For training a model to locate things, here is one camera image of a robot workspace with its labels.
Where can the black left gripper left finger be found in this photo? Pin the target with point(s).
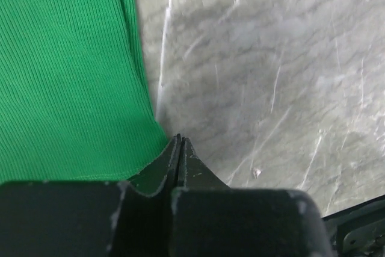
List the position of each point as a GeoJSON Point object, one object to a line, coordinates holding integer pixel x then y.
{"type": "Point", "coordinates": [91, 218]}

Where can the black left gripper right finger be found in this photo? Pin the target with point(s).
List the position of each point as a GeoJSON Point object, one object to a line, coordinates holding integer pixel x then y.
{"type": "Point", "coordinates": [221, 221]}

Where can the green garment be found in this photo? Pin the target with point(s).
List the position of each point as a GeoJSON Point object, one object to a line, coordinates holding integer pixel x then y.
{"type": "Point", "coordinates": [75, 104]}

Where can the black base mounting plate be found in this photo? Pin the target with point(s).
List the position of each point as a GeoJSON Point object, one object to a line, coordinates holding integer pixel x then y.
{"type": "Point", "coordinates": [358, 230]}

